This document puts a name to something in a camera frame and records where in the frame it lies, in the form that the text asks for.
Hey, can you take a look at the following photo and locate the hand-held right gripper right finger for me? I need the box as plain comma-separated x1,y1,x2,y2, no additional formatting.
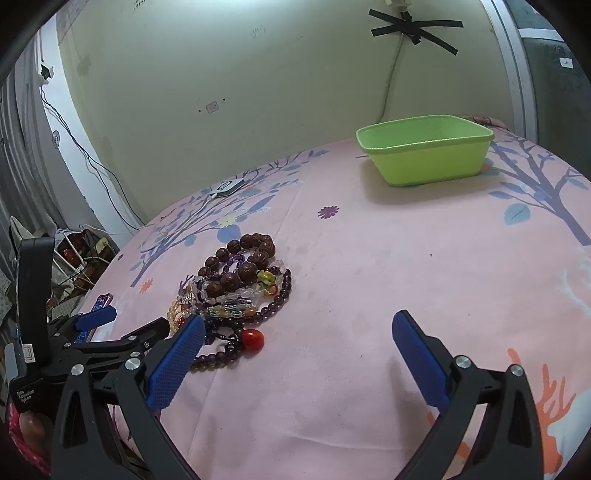
392,309,544,480

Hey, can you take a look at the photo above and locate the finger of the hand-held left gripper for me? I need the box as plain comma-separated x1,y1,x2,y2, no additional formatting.
48,305,117,343
60,318,171,371

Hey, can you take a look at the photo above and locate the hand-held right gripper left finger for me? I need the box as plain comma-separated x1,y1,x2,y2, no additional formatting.
51,315,206,480

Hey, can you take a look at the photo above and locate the yellow bead bracelet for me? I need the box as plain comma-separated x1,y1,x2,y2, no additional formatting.
168,294,195,334

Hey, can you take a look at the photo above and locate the multicolour bead bracelet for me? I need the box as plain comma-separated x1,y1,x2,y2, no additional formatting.
207,299,257,320

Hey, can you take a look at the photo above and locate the clear crystal bead bracelet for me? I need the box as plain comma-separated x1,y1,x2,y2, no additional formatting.
194,261,287,306

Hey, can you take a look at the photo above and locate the pile of beaded bracelets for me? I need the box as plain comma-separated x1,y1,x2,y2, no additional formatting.
189,249,294,371

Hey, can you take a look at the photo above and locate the brown wooden bead bracelet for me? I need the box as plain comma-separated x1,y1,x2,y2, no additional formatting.
198,234,277,298

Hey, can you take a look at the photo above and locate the green plastic basin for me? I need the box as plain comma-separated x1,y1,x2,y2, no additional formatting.
355,114,495,188

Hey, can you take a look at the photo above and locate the person's left forearm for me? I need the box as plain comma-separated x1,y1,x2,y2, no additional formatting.
7,401,52,477

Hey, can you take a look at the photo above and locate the pink printed bedsheet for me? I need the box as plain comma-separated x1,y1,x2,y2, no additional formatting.
48,127,591,480

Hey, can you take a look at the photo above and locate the grey curtain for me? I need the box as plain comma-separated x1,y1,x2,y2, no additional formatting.
0,60,61,259

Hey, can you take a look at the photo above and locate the dark door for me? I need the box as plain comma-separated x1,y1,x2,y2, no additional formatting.
505,0,591,172

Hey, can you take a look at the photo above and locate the black tape cross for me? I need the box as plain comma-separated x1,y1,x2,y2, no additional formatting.
368,8,464,56

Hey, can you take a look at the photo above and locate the white wire rack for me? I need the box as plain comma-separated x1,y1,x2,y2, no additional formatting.
46,225,123,297

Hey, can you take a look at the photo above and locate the black cable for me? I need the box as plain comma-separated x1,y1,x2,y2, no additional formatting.
41,83,145,232

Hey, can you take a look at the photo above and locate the white door frame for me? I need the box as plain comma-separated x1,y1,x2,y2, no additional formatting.
480,0,539,139

